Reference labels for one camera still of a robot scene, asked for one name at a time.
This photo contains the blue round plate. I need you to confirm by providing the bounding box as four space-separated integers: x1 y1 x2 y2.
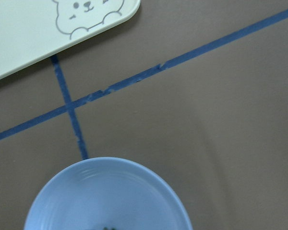
24 157 192 230

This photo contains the red strawberry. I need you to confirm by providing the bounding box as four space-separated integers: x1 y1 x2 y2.
102 227 116 230

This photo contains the cream bear tray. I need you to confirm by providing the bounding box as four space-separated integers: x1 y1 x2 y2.
0 0 140 80

